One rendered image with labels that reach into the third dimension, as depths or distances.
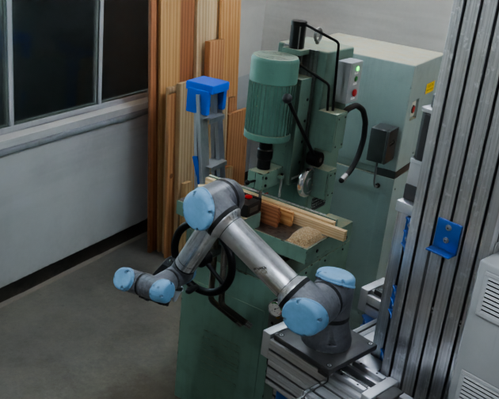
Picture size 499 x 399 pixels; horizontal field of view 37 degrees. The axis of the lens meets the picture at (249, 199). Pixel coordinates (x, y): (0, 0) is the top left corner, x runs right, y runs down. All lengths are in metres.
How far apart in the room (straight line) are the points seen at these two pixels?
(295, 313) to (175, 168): 2.34
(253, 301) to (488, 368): 1.07
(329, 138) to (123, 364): 1.43
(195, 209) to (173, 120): 2.09
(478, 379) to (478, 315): 0.18
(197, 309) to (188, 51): 1.86
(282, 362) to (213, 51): 2.51
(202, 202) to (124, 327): 1.78
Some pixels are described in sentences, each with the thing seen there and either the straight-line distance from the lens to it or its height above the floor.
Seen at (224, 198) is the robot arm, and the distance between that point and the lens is 2.15.
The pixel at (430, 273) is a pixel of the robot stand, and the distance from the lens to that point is 2.16.
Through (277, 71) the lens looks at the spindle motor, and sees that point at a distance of 2.67.
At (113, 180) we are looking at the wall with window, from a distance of 4.36.
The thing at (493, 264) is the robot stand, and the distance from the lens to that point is 2.00.
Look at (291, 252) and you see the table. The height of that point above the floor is 0.87.
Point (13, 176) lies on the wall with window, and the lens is 3.78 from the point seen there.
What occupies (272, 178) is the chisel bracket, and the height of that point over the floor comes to 1.04.
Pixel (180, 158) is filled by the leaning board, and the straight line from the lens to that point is 4.26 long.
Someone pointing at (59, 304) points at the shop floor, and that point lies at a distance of 4.00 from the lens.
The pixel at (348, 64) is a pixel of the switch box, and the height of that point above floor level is 1.47.
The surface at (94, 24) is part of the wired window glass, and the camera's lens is 4.09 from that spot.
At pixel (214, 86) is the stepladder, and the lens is 3.67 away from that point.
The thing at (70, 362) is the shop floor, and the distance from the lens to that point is 3.56.
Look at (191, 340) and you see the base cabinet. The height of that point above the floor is 0.31.
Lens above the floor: 2.03
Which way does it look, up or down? 22 degrees down
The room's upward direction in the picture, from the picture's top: 6 degrees clockwise
